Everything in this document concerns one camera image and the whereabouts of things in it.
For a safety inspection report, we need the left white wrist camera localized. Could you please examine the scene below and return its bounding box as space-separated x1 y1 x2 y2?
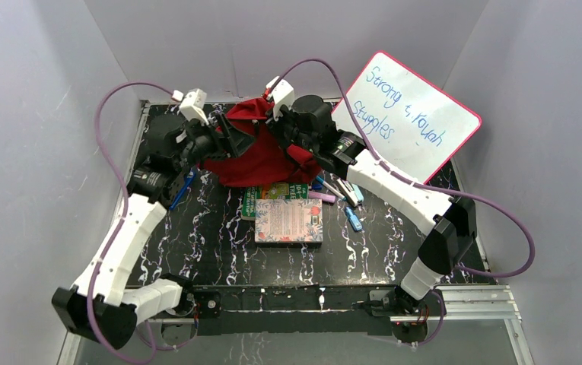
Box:
171 88 209 126

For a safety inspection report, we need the green book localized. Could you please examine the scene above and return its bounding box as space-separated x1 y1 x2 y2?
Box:
240 182 309 221

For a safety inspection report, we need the blue-capped white marker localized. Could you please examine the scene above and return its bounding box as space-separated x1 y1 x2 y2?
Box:
316 176 346 200

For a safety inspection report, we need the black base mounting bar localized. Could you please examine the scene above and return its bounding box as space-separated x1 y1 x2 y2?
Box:
193 284 405 336

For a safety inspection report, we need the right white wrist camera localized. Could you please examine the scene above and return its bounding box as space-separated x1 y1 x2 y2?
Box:
262 76 295 121

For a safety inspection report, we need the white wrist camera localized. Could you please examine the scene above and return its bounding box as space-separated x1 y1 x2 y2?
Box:
171 88 209 126
262 76 295 121

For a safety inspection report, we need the floral pink book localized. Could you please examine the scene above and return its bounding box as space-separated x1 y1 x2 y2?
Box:
254 198 323 245

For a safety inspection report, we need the red backpack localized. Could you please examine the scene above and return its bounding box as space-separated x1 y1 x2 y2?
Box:
199 97 322 188

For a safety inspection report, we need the grey light-blue stapler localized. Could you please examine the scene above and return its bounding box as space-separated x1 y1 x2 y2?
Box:
336 179 364 208

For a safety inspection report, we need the small blue stapler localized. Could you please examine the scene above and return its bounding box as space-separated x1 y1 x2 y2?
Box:
345 206 363 232

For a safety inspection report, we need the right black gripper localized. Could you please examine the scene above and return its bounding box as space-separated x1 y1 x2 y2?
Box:
265 101 317 155

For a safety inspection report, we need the pink highlighter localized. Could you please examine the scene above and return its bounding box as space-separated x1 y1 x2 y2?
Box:
307 190 338 204

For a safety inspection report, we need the pink-framed whiteboard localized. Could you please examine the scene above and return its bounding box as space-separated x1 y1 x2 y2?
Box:
332 51 482 183

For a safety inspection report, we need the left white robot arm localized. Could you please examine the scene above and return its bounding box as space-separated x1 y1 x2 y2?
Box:
52 114 256 350

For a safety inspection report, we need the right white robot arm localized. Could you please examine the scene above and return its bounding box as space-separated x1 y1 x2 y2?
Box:
266 95 477 315

